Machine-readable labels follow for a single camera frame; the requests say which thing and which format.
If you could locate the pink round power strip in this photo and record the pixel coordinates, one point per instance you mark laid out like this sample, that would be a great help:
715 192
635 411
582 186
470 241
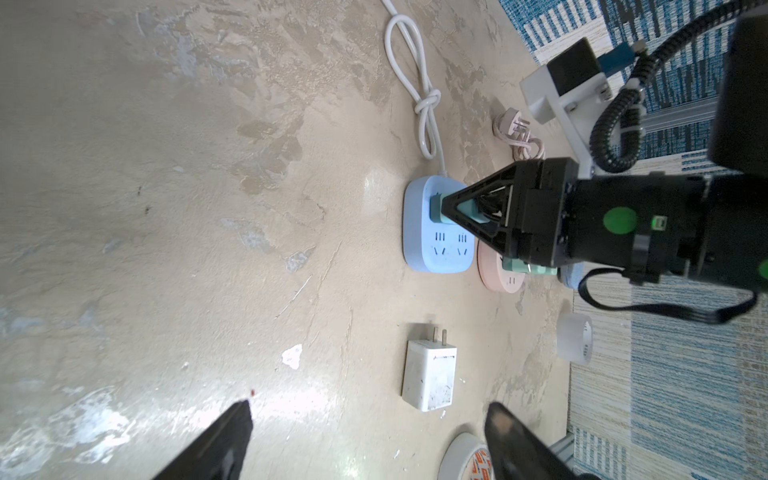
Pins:
494 277

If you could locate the white square charger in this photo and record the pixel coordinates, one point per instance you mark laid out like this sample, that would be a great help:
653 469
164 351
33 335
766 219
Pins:
430 372

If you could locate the blue fabric glasses case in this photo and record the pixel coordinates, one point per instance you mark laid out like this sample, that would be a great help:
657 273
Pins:
571 275

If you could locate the teal charger with black cable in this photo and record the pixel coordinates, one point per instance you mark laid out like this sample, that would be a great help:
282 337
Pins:
481 211

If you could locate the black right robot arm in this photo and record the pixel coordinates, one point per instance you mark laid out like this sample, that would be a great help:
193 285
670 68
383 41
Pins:
707 229

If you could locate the green plug adapter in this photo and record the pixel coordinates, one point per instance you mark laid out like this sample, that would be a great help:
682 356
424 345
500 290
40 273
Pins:
519 266

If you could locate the clear tape roll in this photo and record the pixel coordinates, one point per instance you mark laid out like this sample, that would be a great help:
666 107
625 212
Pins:
467 457

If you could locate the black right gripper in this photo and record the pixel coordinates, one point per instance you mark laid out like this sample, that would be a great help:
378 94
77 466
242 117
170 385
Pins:
646 226

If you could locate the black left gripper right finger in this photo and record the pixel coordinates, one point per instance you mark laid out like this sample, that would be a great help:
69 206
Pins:
516 453

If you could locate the blue square power strip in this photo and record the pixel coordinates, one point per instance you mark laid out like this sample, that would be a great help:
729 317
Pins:
430 245

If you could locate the transparent tape roll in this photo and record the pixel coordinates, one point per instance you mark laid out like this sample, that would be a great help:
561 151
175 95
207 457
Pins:
574 338

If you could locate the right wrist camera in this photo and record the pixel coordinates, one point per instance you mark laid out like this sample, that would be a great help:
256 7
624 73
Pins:
573 88

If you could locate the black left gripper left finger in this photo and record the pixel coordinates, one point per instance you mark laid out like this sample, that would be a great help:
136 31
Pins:
219 451

